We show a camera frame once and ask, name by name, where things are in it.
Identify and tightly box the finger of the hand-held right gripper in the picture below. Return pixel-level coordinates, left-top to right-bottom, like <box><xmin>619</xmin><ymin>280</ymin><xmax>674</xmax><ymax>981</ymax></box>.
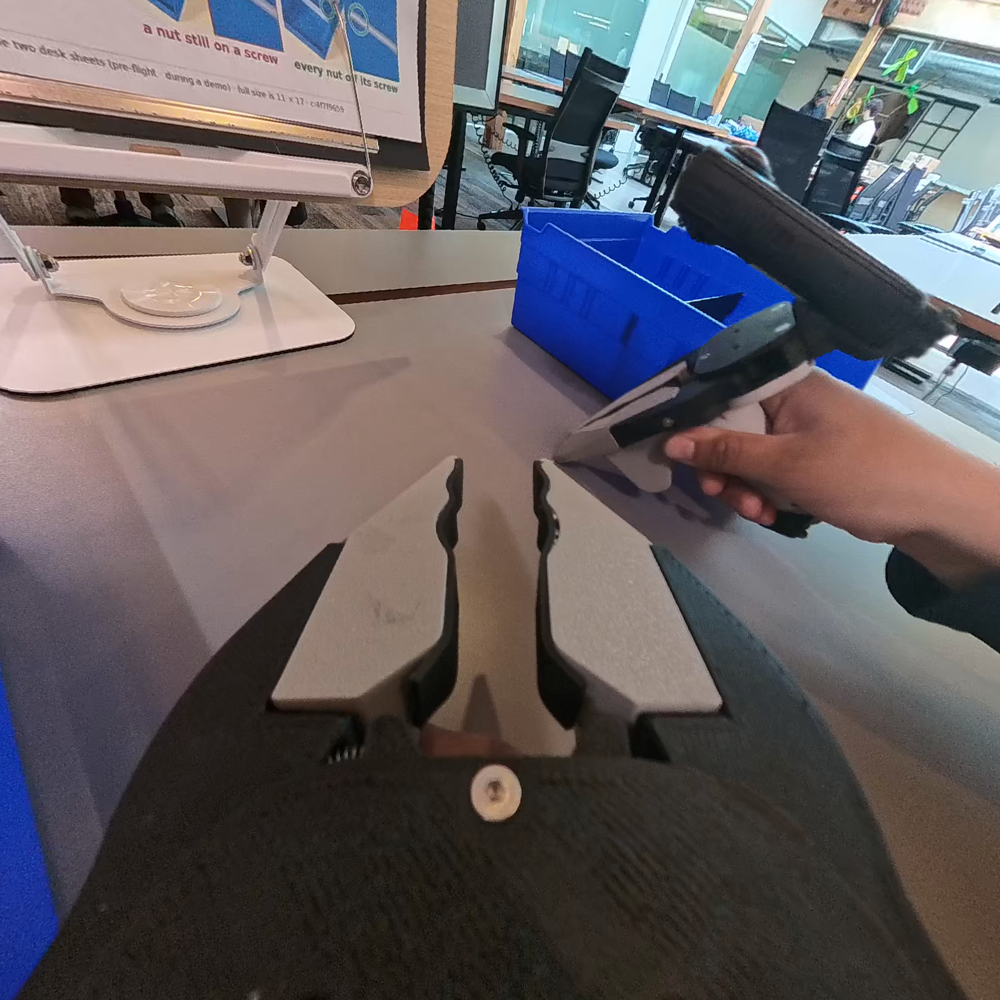
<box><xmin>572</xmin><ymin>363</ymin><xmax>706</xmax><ymax>440</ymax></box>
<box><xmin>555</xmin><ymin>427</ymin><xmax>678</xmax><ymax>495</ymax></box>

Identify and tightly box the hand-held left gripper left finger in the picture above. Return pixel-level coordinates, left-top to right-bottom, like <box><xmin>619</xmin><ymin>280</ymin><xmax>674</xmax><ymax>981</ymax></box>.
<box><xmin>269</xmin><ymin>456</ymin><xmax>465</xmax><ymax>728</ymax></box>

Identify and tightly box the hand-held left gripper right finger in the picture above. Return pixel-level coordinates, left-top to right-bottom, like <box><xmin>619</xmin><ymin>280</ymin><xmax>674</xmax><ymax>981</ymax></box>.
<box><xmin>533</xmin><ymin>458</ymin><xmax>724</xmax><ymax>731</ymax></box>

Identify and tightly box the blue divided plastic bin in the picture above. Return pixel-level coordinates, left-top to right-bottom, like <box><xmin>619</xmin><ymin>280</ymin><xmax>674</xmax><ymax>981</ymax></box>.
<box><xmin>511</xmin><ymin>207</ymin><xmax>884</xmax><ymax>403</ymax></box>

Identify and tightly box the person's right forearm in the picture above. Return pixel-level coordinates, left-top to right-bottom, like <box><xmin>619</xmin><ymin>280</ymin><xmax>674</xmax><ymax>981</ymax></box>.
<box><xmin>883</xmin><ymin>433</ymin><xmax>1000</xmax><ymax>653</ymax></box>

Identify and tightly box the brown-edged grey desk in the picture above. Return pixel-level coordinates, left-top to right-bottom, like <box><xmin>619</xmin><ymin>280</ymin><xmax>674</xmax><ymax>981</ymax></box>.
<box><xmin>0</xmin><ymin>227</ymin><xmax>520</xmax><ymax>306</ymax></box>

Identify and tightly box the person's right hand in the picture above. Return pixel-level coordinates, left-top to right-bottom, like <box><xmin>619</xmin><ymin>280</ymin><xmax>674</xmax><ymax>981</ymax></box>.
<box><xmin>664</xmin><ymin>367</ymin><xmax>907</xmax><ymax>548</ymax></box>

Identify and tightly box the black office chair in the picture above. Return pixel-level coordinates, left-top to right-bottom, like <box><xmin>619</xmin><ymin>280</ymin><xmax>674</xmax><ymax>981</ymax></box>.
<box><xmin>478</xmin><ymin>47</ymin><xmax>630</xmax><ymax>228</ymax></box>
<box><xmin>805</xmin><ymin>136</ymin><xmax>876</xmax><ymax>228</ymax></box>
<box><xmin>758</xmin><ymin>100</ymin><xmax>833</xmax><ymax>204</ymax></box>

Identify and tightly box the green hanging plant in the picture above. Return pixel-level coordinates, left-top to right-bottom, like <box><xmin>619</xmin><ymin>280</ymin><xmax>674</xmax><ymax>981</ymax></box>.
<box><xmin>847</xmin><ymin>47</ymin><xmax>927</xmax><ymax>118</ymax></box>

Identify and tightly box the white document stand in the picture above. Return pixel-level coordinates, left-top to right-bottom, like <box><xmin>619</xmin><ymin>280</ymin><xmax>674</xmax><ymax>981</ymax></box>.
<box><xmin>0</xmin><ymin>0</ymin><xmax>374</xmax><ymax>394</ymax></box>

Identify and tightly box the long wooden top table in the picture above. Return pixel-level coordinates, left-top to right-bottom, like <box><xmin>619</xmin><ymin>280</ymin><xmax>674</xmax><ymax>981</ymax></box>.
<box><xmin>500</xmin><ymin>66</ymin><xmax>751</xmax><ymax>142</ymax></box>

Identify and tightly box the wooden backing board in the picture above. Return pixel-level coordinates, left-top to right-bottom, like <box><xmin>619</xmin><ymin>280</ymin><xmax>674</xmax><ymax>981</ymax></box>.
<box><xmin>0</xmin><ymin>0</ymin><xmax>458</xmax><ymax>208</ymax></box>

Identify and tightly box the printed instruction sheet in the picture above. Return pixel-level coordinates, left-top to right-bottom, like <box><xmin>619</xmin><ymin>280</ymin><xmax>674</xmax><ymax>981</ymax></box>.
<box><xmin>0</xmin><ymin>0</ymin><xmax>423</xmax><ymax>144</ymax></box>

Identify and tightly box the silver-framed dark panel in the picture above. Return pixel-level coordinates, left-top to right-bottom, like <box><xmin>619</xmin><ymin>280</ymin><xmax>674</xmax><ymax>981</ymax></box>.
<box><xmin>453</xmin><ymin>0</ymin><xmax>509</xmax><ymax>110</ymax></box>

